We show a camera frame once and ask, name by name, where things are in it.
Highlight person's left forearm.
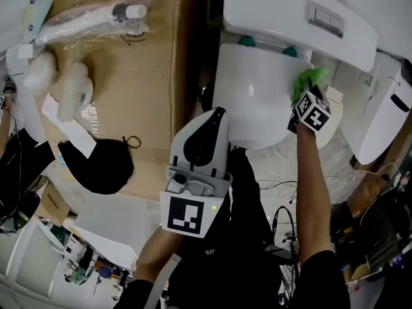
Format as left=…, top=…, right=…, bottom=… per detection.
left=131, top=225, right=184, bottom=286

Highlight white flat panel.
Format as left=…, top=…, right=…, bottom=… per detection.
left=72, top=193, right=162, bottom=270

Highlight green cloth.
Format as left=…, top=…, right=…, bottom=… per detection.
left=290, top=66, right=330, bottom=108

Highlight person's black clothed body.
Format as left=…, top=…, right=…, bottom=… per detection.
left=112, top=146, right=351, bottom=309

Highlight round white foam-wrapped part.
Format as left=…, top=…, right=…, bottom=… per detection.
left=24, top=50, right=59, bottom=93

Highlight black and green object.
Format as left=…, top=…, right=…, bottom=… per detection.
left=9, top=191, right=41, bottom=231

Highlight person's right forearm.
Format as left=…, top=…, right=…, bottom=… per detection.
left=295, top=122, right=332, bottom=265

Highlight small white tag box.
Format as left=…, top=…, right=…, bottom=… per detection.
left=17, top=42, right=35, bottom=59

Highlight cream toilet seat lid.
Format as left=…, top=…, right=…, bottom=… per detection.
left=317, top=85, right=344, bottom=150

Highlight small cardboard box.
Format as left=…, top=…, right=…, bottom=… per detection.
left=33, top=182, right=71, bottom=227

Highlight grey shoulder strap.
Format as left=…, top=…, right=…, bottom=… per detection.
left=149, top=252, right=183, bottom=309

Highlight white toilet body with tank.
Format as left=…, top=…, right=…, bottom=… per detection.
left=221, top=0, right=378, bottom=72

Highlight large cardboard box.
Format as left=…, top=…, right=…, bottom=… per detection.
left=30, top=0, right=225, bottom=202

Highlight black drawstring bag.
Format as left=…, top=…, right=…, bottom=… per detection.
left=57, top=135, right=142, bottom=195

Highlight white paper sheet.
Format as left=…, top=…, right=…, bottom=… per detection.
left=41, top=93, right=97, bottom=158

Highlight plastic-wrapped white pipe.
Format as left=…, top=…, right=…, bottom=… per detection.
left=33, top=0, right=158, bottom=50

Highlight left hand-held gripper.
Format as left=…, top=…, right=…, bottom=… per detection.
left=160, top=107, right=233, bottom=239

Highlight white smart toilet black panel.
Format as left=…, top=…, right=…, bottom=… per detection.
left=341, top=51, right=412, bottom=166

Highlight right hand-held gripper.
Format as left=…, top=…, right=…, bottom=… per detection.
left=287, top=84, right=332, bottom=134

